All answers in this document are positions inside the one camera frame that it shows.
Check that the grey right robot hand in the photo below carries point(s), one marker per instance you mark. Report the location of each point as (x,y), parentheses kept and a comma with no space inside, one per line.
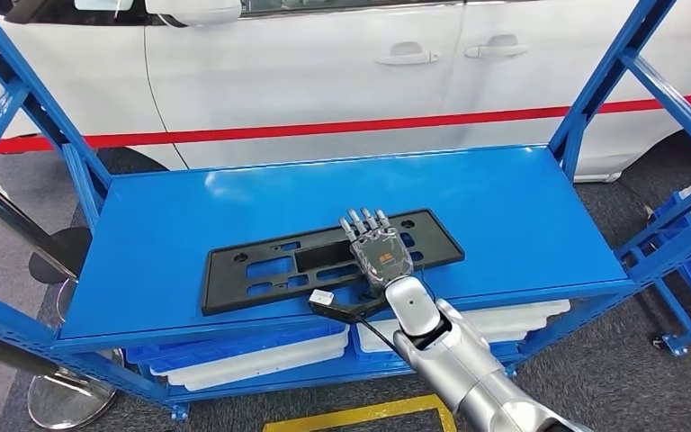
(384,259)

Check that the black plastic plate frame part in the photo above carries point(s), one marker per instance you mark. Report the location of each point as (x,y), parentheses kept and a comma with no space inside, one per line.
(321,256)

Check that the blue metal shelf rack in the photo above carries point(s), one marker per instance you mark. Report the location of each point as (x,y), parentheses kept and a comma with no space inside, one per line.
(262,208)

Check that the blue wheeled shelf rack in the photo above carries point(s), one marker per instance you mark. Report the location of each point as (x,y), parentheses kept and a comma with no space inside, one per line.
(679,238)

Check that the white car with red stripe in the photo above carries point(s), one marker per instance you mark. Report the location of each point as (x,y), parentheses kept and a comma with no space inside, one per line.
(292,71)

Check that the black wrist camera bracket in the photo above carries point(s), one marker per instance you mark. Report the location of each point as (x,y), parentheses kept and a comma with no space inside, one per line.
(351,311)

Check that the chrome stanchion post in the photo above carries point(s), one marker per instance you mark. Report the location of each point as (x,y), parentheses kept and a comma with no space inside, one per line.
(65,399)
(23,228)

